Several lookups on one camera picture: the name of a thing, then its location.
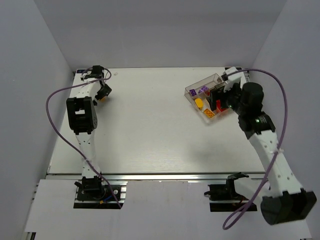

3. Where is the purple rounded lego brick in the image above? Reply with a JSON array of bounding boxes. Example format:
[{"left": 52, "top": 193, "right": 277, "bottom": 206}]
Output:
[{"left": 198, "top": 85, "right": 210, "bottom": 94}]

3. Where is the orange lego block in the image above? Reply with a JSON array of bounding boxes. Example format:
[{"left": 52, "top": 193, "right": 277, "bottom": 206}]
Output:
[{"left": 194, "top": 98, "right": 204, "bottom": 111}]

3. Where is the red curved lego brick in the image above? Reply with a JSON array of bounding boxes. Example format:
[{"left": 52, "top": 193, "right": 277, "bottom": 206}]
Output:
[{"left": 216, "top": 100, "right": 226, "bottom": 113}]

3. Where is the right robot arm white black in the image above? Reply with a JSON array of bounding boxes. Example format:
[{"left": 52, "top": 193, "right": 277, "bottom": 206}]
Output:
[{"left": 205, "top": 82, "right": 317, "bottom": 225}]

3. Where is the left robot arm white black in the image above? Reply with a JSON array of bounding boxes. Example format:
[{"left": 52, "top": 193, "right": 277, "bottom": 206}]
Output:
[{"left": 66, "top": 65, "right": 112, "bottom": 181}]

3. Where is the dark smoky plastic container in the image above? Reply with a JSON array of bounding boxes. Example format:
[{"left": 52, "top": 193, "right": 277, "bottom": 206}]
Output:
[{"left": 214, "top": 81, "right": 226, "bottom": 91}]

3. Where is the clear grey long container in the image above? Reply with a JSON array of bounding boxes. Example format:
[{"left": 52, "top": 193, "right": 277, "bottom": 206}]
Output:
[{"left": 184, "top": 73, "right": 224, "bottom": 104}]

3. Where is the amber plastic container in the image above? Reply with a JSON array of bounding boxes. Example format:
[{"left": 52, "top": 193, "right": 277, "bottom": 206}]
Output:
[{"left": 202, "top": 99, "right": 230, "bottom": 119}]

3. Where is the clear plastic container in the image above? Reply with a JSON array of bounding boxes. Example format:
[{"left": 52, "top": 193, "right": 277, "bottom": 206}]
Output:
[{"left": 191, "top": 97, "right": 218, "bottom": 125}]

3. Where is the left logo sticker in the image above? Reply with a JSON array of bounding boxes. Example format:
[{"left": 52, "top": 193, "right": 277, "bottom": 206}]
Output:
[{"left": 76, "top": 69, "right": 88, "bottom": 74}]

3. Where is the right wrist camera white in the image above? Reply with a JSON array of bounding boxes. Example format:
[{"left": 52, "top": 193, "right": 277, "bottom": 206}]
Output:
[{"left": 220, "top": 66, "right": 245, "bottom": 93}]

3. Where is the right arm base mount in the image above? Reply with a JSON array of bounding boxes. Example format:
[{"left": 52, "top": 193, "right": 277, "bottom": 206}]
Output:
[{"left": 204, "top": 172, "right": 258, "bottom": 213}]

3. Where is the aluminium table rail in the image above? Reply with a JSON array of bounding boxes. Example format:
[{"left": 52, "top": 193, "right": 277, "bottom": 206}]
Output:
[{"left": 45, "top": 172, "right": 265, "bottom": 181}]

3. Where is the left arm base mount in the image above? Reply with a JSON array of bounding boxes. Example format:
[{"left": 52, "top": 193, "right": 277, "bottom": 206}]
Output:
[{"left": 73, "top": 176, "right": 125, "bottom": 210}]

